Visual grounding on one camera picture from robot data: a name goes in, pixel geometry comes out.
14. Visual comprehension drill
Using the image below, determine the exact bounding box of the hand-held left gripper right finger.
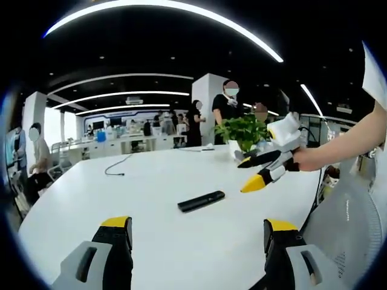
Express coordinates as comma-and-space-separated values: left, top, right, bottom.
262, 218, 351, 290

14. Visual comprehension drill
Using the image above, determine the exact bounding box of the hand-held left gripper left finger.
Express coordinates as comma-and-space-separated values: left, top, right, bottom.
51, 215, 134, 290

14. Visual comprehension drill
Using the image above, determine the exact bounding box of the black remote control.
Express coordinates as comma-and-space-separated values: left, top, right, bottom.
177, 190, 226, 214

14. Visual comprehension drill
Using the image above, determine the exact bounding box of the person's right hand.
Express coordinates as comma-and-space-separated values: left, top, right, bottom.
292, 146, 327, 173

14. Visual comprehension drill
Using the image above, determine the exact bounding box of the white plant pot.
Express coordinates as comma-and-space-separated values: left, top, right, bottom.
228, 139, 256, 160

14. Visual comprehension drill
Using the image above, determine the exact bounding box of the green potted plant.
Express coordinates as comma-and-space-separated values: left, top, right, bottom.
213, 115, 273, 152

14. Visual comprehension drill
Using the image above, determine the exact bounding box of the white ceiling light strip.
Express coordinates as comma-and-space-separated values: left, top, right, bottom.
301, 83, 324, 117
50, 90, 190, 108
74, 103, 171, 115

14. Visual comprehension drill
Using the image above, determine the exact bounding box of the white perforated basket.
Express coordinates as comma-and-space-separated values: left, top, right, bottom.
298, 156, 383, 290

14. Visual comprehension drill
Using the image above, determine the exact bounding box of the person's white shirt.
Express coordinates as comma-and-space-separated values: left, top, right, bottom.
361, 40, 387, 105

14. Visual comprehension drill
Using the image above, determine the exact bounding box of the grey office chair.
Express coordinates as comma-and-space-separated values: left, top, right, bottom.
50, 141, 73, 176

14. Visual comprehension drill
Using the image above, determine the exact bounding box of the white counter row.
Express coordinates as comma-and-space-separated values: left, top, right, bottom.
51, 132, 194, 160

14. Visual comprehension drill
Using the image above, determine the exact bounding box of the long curved ceiling light strip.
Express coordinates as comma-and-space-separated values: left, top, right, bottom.
42, 0, 284, 63

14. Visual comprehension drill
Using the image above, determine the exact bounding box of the black cable on table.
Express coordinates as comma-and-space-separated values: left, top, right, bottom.
105, 153, 133, 177

